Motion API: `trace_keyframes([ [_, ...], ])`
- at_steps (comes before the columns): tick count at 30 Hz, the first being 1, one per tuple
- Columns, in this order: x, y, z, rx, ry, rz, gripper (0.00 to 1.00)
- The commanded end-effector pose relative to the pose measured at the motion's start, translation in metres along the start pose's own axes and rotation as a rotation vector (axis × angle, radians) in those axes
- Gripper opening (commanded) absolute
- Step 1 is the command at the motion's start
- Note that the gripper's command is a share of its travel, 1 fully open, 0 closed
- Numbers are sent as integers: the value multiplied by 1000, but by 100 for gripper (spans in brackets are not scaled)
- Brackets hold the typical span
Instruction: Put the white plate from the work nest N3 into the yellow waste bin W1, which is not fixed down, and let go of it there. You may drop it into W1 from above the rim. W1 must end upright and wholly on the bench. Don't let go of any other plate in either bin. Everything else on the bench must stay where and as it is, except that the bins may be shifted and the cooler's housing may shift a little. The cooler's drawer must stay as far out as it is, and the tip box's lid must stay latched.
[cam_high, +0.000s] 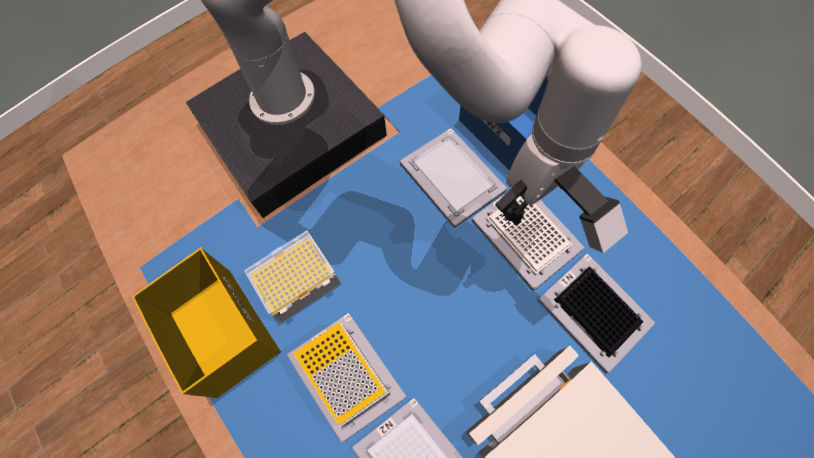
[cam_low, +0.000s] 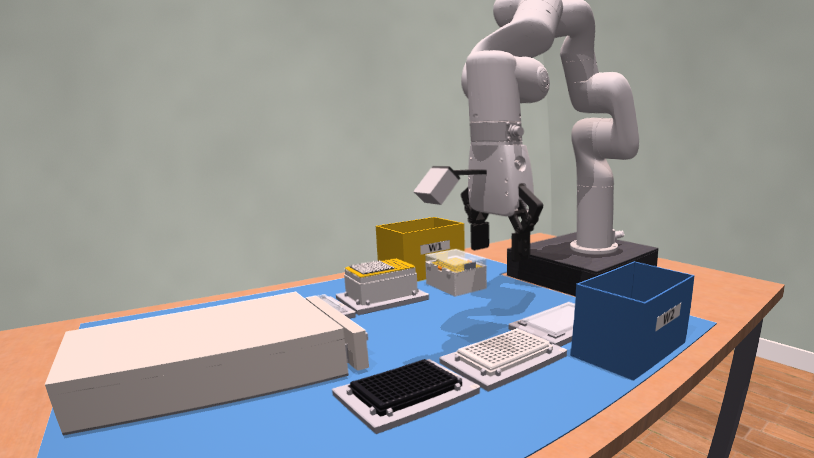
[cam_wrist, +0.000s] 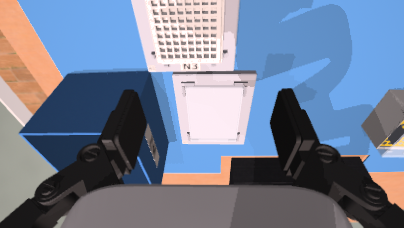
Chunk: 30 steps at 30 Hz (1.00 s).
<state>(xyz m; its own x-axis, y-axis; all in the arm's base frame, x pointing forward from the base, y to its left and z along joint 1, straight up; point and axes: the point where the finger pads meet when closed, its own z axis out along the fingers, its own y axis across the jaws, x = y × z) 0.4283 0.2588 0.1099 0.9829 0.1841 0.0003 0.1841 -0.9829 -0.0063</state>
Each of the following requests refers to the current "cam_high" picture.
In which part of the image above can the yellow well plate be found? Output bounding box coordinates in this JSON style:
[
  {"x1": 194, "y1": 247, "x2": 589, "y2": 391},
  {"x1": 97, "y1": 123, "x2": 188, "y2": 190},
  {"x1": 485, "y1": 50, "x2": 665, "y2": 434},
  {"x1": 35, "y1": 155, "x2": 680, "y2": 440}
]
[{"x1": 293, "y1": 323, "x2": 390, "y2": 427}]

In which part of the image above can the blue bench mat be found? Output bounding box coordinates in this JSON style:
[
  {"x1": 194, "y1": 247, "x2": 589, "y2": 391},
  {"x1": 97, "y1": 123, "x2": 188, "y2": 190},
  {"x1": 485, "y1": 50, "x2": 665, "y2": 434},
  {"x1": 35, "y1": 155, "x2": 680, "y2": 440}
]
[{"x1": 140, "y1": 75, "x2": 814, "y2": 458}]

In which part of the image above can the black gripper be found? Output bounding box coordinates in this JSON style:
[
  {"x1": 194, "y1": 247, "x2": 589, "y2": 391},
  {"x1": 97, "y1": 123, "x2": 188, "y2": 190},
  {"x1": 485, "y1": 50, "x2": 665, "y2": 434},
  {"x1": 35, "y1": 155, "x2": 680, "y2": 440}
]
[{"x1": 495, "y1": 127, "x2": 593, "y2": 226}]

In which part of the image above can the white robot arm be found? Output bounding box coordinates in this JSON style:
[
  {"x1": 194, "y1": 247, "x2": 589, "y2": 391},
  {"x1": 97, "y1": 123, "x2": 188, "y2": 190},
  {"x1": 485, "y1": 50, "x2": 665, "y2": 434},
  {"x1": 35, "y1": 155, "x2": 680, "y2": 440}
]
[{"x1": 201, "y1": 0, "x2": 642, "y2": 253}]

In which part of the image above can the yellow open-top bin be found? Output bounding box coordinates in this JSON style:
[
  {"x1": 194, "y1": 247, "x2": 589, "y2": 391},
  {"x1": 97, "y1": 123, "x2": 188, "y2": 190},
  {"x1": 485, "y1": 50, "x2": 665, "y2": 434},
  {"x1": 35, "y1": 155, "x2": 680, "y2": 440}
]
[{"x1": 132, "y1": 248, "x2": 281, "y2": 398}]

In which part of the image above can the dark blue open-top bin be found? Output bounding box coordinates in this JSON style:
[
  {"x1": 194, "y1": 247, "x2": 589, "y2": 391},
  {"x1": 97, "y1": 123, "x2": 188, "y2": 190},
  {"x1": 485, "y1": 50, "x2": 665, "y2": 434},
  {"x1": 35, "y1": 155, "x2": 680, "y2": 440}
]
[{"x1": 459, "y1": 77, "x2": 547, "y2": 171}]

